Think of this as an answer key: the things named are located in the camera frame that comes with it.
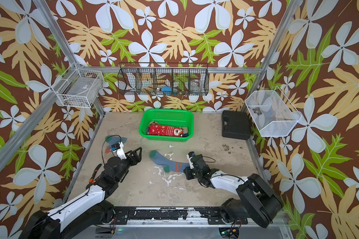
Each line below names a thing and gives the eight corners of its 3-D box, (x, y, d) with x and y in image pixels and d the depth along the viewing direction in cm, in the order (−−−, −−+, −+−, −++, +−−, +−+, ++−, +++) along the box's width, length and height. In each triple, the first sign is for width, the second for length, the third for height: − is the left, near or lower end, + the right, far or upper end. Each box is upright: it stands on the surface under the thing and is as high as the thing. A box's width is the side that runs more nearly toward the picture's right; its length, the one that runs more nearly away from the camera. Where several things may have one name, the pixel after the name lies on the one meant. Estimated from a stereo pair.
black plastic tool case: (221, 137, 108) (223, 132, 103) (221, 114, 122) (223, 108, 117) (250, 141, 106) (253, 136, 101) (246, 117, 120) (249, 111, 115)
